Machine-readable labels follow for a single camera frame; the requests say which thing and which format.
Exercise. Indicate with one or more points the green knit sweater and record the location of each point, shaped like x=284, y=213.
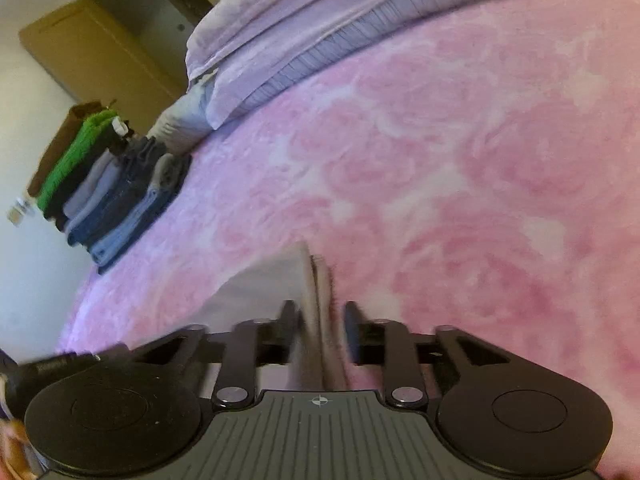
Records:
x=75, y=160

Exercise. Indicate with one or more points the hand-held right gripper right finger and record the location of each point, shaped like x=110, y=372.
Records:
x=353, y=330

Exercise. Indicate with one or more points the blue-grey ribbed quilt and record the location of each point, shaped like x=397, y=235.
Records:
x=350, y=35

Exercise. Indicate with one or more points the light grey garment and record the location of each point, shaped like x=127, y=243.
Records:
x=270, y=290

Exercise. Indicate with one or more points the lavender grey folded garment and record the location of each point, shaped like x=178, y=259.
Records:
x=92, y=187

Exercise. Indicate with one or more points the pale blue pillow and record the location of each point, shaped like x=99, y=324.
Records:
x=182, y=120

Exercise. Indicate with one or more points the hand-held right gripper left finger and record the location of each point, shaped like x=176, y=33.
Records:
x=287, y=327

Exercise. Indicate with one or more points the lavender quilt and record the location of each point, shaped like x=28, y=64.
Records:
x=300, y=25

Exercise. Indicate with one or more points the light blue folded jeans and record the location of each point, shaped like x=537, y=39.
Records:
x=127, y=232

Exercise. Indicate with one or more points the black folded garment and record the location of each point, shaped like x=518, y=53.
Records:
x=70, y=195

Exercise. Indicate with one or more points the pink floral blanket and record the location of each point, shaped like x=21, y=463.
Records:
x=450, y=160

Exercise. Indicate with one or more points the wooden door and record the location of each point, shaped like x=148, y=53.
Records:
x=110, y=40

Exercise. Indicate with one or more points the dark blue folded jeans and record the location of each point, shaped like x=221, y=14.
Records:
x=115, y=200

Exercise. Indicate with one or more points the person's left hand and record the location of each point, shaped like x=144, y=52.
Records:
x=12, y=447

